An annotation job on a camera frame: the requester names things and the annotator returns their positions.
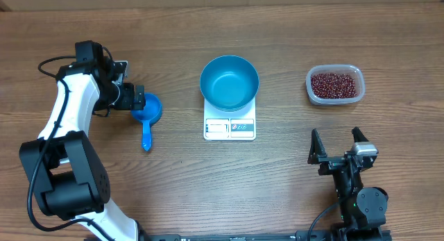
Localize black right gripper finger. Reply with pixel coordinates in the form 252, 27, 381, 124
352, 126, 368, 142
307, 129, 327, 165

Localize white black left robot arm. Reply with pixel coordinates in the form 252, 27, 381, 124
19, 40, 148, 240

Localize white digital kitchen scale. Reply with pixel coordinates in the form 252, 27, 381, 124
203, 99, 257, 141

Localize red beans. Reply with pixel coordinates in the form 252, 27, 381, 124
311, 72, 357, 99

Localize blue metal bowl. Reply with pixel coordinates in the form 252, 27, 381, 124
199, 55, 259, 111

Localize blue plastic measuring scoop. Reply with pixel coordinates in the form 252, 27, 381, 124
131, 92, 162, 151

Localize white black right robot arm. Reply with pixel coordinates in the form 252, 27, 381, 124
296, 127, 392, 241

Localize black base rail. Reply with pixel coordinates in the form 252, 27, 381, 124
140, 230, 393, 241

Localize clear plastic food container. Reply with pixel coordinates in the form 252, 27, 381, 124
306, 64, 366, 106

